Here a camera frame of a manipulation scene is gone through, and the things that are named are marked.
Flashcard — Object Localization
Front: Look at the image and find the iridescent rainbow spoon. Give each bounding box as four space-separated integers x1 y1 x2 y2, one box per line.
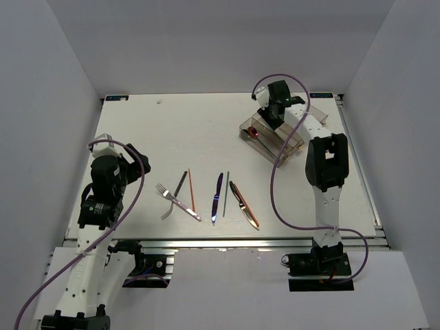
247 126 276 160

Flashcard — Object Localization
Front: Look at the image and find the pink handled fork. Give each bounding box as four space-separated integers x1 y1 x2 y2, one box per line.
155 184 202 222

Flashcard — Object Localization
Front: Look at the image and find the black silver chopstick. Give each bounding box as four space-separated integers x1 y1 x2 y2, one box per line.
174 170 188 197

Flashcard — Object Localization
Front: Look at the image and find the teal chopstick long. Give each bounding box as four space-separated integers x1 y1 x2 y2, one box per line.
222 171 230 217

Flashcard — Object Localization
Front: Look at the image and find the orange chopstick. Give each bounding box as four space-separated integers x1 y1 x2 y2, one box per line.
188 168 196 212
235 186 260 230

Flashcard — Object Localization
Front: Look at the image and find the iridescent purple knife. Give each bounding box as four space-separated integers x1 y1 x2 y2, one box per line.
211 173 223 225

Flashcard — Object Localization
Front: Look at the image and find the black handled knife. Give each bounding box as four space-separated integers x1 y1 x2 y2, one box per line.
229 181 255 229

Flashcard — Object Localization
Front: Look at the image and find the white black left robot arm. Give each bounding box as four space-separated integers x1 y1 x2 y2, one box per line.
41 139 151 329

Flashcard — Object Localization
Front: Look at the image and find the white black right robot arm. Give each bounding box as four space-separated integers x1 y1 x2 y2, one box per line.
257 80 349 275

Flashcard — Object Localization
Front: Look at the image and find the clear divided utensil organizer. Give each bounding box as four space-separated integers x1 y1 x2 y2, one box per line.
239 105 328 168

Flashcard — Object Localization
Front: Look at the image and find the blue label sticker right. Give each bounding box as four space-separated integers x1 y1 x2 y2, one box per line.
309 93 334 98

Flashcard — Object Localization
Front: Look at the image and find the blue label sticker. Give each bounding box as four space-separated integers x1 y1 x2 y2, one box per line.
309 93 334 98
104 95 129 102

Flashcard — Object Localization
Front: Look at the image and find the blue label sticker left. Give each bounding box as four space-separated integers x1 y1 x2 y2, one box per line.
104 95 129 102

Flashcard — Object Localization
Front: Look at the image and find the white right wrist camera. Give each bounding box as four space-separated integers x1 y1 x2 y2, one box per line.
251 87 270 110

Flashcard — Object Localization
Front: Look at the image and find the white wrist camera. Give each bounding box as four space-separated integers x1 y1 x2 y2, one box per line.
87 133 120 159
251 87 270 110

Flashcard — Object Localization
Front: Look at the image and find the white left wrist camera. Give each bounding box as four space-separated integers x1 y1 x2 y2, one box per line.
87 133 120 159

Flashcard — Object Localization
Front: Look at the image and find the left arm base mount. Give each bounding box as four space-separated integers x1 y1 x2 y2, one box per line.
108 241 172 289

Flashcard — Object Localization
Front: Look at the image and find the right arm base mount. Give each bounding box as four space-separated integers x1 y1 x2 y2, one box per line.
280 253 354 292

